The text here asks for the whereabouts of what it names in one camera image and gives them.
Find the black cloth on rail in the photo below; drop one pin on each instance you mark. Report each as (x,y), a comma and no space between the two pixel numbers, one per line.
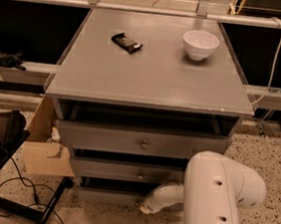
(11,61)

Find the grey drawer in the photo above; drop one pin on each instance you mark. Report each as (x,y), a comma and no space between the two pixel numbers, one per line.
(120,192)
(135,140)
(130,167)

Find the brown cardboard box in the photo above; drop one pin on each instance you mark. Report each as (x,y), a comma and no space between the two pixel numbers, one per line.
(43,152)

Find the grey drawer cabinet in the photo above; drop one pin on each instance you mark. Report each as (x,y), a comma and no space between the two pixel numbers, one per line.
(158,86)

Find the white ceramic bowl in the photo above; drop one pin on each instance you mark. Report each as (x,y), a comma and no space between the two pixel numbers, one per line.
(199,44)

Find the grey middle drawer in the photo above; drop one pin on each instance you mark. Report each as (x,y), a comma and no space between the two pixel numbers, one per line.
(130,167)

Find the grey top drawer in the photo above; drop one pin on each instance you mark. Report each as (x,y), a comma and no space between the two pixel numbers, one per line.
(135,140)

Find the black snack bar wrapper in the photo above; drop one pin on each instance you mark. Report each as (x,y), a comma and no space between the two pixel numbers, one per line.
(126,43)

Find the grey bottom drawer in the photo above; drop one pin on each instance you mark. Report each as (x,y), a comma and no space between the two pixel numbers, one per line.
(120,192)

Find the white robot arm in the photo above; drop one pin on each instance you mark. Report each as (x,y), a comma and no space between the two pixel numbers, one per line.
(214,187)

